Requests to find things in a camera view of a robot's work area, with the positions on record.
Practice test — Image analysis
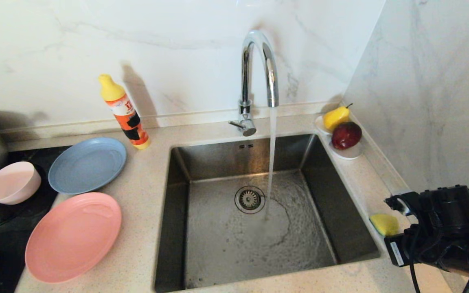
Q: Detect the yellow green sponge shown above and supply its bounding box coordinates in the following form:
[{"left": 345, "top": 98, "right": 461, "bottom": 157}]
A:
[{"left": 370, "top": 213, "right": 400, "bottom": 237}]

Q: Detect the chrome gooseneck faucet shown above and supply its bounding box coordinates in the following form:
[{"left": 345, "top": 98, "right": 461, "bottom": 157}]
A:
[{"left": 229, "top": 30, "right": 280, "bottom": 137}]

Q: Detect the orange dish soap bottle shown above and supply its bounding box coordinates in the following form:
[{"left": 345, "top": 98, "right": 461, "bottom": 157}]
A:
[{"left": 98, "top": 74, "right": 151, "bottom": 150}]

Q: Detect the blue grey plate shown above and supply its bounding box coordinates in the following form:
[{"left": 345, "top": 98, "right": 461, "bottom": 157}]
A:
[{"left": 48, "top": 137, "right": 127, "bottom": 195}]

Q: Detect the pink plate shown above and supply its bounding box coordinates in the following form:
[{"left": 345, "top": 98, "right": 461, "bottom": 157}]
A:
[{"left": 25, "top": 192, "right": 122, "bottom": 284}]

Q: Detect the pink bowl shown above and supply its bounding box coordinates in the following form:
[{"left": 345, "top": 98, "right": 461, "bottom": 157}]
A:
[{"left": 0, "top": 162, "right": 42, "bottom": 205}]

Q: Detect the metal sink drain strainer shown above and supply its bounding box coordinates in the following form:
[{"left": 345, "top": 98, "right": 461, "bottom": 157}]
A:
[{"left": 234, "top": 186, "right": 266, "bottom": 214}]

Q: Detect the stainless steel sink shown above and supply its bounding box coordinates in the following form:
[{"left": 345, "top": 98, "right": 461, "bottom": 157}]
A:
[{"left": 154, "top": 133, "right": 383, "bottom": 293}]

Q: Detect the white fruit dish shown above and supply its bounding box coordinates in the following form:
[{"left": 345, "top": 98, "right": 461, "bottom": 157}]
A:
[{"left": 315, "top": 115, "right": 363, "bottom": 160}]

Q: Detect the red apple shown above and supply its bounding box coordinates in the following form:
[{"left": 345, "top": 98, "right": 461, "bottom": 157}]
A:
[{"left": 332, "top": 121, "right": 363, "bottom": 151}]

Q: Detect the yellow pear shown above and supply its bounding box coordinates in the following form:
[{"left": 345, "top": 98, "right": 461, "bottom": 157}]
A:
[{"left": 324, "top": 103, "right": 354, "bottom": 131}]

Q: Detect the black induction cooktop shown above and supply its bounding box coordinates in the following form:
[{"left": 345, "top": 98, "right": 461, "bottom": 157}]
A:
[{"left": 0, "top": 146, "right": 72, "bottom": 293}]

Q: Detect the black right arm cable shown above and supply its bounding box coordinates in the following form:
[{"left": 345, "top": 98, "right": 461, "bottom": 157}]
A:
[{"left": 393, "top": 195, "right": 469, "bottom": 293}]

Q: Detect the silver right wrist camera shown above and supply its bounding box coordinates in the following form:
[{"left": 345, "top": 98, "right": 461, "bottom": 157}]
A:
[{"left": 385, "top": 192, "right": 421, "bottom": 216}]

